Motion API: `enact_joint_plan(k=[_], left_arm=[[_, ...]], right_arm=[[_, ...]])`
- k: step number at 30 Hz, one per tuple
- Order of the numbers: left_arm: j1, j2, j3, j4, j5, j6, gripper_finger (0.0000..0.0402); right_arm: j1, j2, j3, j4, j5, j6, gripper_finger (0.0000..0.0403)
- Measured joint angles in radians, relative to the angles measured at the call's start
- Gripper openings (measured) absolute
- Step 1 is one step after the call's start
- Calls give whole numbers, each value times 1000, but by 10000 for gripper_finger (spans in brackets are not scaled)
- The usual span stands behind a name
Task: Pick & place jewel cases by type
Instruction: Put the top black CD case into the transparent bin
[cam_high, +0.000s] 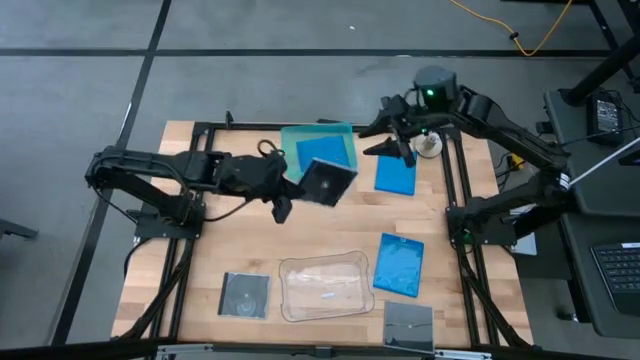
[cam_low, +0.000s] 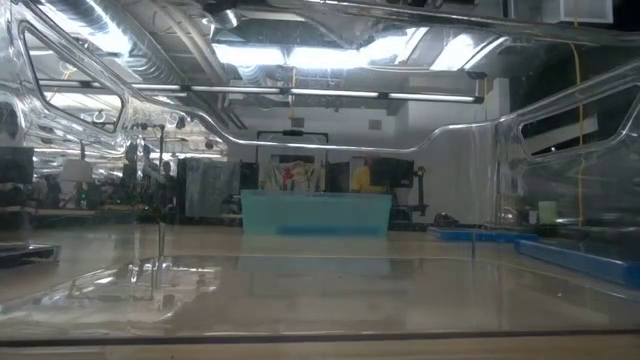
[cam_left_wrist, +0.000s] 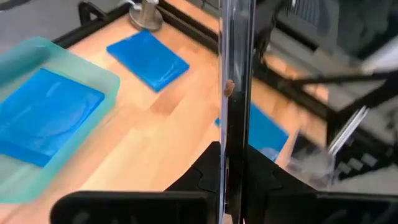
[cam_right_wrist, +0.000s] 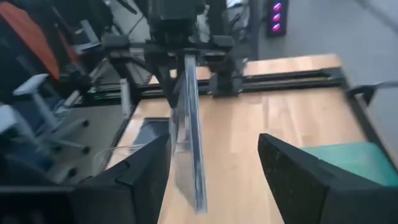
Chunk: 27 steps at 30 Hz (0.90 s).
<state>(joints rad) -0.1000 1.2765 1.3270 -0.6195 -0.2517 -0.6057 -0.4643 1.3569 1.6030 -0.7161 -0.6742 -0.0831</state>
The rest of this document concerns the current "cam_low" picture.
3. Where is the white printed cloth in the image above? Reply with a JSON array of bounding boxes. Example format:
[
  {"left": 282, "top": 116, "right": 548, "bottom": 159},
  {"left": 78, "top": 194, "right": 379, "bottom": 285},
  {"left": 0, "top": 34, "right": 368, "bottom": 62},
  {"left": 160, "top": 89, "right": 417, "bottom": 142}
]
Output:
[{"left": 263, "top": 158, "right": 324, "bottom": 193}]

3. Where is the teal translucent plastic bin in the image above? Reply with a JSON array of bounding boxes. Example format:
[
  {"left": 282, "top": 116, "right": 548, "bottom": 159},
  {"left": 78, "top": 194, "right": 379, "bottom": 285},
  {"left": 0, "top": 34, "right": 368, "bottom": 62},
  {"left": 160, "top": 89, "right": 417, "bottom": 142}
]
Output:
[{"left": 240, "top": 188, "right": 393, "bottom": 237}]

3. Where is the black monitor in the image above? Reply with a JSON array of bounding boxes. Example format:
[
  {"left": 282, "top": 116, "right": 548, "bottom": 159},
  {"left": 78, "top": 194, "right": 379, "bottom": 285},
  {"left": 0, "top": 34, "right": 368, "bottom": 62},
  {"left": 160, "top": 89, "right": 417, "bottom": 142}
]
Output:
[
  {"left": 0, "top": 145, "right": 35, "bottom": 185},
  {"left": 372, "top": 157, "right": 416, "bottom": 191}
]

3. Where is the long linear lamp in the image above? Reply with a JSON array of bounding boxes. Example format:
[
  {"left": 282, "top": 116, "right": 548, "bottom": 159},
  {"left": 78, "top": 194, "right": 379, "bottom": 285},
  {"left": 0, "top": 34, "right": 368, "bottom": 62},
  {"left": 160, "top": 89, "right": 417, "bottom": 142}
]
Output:
[{"left": 130, "top": 82, "right": 485, "bottom": 105}]

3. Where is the black stand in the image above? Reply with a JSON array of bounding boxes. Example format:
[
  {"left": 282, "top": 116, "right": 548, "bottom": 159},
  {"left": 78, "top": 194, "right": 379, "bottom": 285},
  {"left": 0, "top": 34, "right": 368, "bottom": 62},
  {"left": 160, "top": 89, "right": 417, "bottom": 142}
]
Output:
[{"left": 399, "top": 165, "right": 431, "bottom": 216}]

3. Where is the grey covered rack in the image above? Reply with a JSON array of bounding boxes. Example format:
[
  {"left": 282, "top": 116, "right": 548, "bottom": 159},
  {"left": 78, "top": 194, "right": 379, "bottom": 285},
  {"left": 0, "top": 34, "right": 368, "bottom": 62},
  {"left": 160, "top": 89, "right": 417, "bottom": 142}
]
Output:
[{"left": 183, "top": 157, "right": 241, "bottom": 220}]

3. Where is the clear plastic bin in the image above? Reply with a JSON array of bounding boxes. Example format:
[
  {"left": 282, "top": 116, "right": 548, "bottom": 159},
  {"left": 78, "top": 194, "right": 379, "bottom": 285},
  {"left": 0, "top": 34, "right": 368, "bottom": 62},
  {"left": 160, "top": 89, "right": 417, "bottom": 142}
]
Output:
[{"left": 0, "top": 0, "right": 640, "bottom": 349}]

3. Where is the pale green cup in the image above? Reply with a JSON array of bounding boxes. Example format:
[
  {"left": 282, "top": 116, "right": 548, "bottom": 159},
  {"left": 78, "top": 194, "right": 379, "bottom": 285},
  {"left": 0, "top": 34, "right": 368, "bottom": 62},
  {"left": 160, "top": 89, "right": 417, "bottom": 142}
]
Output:
[{"left": 537, "top": 200, "right": 558, "bottom": 225}]

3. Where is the white table lamp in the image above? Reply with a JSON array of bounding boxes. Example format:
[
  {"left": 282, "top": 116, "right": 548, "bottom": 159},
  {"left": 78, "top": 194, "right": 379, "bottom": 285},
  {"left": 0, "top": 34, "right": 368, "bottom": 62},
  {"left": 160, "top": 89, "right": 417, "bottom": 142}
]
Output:
[{"left": 58, "top": 158, "right": 96, "bottom": 209}]

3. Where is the black aluminium table frame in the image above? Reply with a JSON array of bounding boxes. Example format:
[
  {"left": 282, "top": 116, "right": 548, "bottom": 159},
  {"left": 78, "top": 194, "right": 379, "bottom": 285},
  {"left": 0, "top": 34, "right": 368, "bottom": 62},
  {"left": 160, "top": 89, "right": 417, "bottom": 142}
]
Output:
[{"left": 117, "top": 214, "right": 549, "bottom": 233}]

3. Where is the yellow cable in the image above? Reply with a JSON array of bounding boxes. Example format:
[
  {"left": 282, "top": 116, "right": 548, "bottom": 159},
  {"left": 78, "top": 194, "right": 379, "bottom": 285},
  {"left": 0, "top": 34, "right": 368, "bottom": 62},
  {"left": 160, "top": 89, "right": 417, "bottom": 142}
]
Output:
[{"left": 572, "top": 42, "right": 587, "bottom": 227}]

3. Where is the white duct box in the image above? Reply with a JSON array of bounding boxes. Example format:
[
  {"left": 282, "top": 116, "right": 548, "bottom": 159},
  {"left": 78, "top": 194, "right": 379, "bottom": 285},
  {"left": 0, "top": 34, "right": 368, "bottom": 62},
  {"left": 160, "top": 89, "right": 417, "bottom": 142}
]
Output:
[{"left": 558, "top": 0, "right": 615, "bottom": 24}]

